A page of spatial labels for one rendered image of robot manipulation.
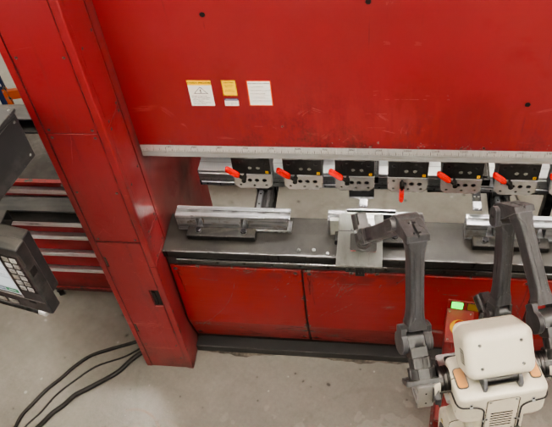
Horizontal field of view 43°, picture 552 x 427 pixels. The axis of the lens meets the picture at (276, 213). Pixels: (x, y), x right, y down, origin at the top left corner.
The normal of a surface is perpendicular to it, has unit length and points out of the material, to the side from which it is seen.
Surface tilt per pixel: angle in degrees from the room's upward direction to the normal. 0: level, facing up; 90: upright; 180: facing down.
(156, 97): 90
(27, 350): 0
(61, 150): 90
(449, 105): 90
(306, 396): 0
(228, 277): 90
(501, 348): 47
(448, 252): 0
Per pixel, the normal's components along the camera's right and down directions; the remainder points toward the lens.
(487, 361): 0.03, 0.11
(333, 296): -0.11, 0.76
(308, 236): -0.09, -0.65
